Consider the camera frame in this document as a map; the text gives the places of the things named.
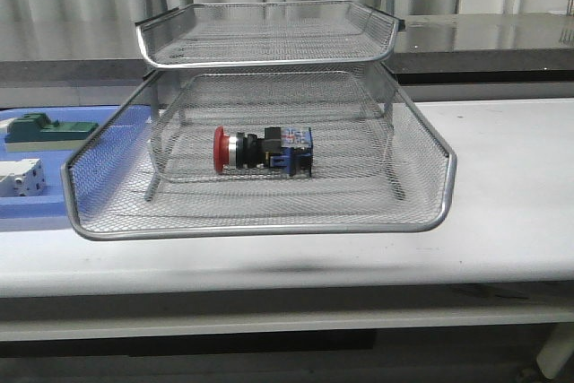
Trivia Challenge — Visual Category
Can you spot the white circuit breaker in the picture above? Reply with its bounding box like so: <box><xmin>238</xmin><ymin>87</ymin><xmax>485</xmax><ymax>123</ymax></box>
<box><xmin>1</xmin><ymin>159</ymin><xmax>47</xmax><ymax>197</ymax></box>

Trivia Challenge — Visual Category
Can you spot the red emergency stop button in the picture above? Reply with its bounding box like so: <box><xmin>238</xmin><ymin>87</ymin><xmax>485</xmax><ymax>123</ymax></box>
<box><xmin>213</xmin><ymin>126</ymin><xmax>314</xmax><ymax>177</ymax></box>

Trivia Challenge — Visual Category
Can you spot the silver mesh tray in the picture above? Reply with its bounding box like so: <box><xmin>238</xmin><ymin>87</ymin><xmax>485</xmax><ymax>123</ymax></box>
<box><xmin>135</xmin><ymin>0</ymin><xmax>407</xmax><ymax>71</ymax></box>
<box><xmin>61</xmin><ymin>63</ymin><xmax>457</xmax><ymax>240</ymax></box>
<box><xmin>147</xmin><ymin>116</ymin><xmax>393</xmax><ymax>183</ymax></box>

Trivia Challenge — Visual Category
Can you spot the dark grey background counter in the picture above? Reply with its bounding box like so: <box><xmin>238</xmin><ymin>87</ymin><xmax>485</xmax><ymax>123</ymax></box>
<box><xmin>1</xmin><ymin>13</ymin><xmax>573</xmax><ymax>85</ymax></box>

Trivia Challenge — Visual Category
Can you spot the green and beige switch block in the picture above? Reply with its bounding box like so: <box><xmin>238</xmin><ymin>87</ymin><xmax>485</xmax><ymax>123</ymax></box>
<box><xmin>4</xmin><ymin>113</ymin><xmax>99</xmax><ymax>152</ymax></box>

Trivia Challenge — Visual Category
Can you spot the white table leg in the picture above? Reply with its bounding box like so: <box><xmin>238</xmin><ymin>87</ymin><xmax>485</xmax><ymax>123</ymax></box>
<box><xmin>535</xmin><ymin>322</ymin><xmax>574</xmax><ymax>379</ymax></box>

